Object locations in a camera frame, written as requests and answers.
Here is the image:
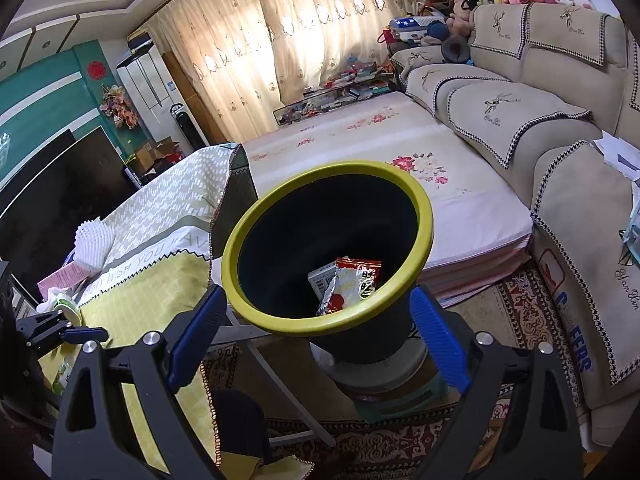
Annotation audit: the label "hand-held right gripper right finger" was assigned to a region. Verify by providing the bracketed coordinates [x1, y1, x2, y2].
[409, 285, 585, 480]

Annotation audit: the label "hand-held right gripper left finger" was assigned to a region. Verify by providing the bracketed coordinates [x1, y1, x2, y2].
[51, 285, 229, 480]

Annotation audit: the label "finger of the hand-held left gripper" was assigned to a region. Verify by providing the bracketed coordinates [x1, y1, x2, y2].
[16, 310, 109, 352]

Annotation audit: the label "black bin with yellow rim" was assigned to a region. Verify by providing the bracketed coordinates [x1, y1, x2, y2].
[221, 161, 435, 367]

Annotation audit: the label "tape roll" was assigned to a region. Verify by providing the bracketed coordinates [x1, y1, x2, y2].
[52, 296, 84, 327]

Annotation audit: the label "pink paper sheet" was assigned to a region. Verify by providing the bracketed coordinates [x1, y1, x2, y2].
[39, 265, 99, 306]

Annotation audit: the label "patterned red rug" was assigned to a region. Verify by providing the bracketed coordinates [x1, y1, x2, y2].
[200, 265, 592, 480]

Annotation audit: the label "black chair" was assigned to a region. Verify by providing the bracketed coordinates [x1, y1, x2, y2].
[210, 389, 274, 480]

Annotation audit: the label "red snack wrapper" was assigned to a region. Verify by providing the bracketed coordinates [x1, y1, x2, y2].
[315, 256, 383, 317]

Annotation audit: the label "small white box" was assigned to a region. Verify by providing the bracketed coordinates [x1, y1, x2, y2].
[307, 261, 342, 302]

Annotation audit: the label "black television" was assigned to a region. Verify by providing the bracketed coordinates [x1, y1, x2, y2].
[0, 127, 142, 306]

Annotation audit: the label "cardboard boxes by television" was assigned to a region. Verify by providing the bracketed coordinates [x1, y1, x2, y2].
[134, 137, 182, 172]

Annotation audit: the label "black tower fan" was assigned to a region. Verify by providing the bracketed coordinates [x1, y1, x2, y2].
[171, 102, 194, 154]

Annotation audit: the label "white floral floor mat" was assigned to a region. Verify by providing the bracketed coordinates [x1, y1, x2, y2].
[240, 91, 534, 309]

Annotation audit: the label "artificial flower bunch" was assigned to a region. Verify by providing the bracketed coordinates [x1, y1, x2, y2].
[100, 85, 139, 129]

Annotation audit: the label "white papers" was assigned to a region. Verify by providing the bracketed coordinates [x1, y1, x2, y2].
[592, 132, 640, 182]

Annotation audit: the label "cluttered low shelf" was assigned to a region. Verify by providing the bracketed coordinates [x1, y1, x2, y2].
[274, 62, 401, 126]

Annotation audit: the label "beige sofa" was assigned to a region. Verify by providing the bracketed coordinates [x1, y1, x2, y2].
[390, 2, 640, 456]

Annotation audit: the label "grey neck pillow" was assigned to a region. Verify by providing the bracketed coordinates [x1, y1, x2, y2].
[440, 37, 474, 64]

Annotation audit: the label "pile of bags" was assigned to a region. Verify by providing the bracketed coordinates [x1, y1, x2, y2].
[382, 12, 454, 49]

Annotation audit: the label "cream patterned curtain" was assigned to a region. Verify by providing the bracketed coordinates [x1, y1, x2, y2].
[145, 0, 432, 147]

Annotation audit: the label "metal table frame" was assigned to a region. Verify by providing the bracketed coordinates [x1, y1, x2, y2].
[202, 310, 339, 449]

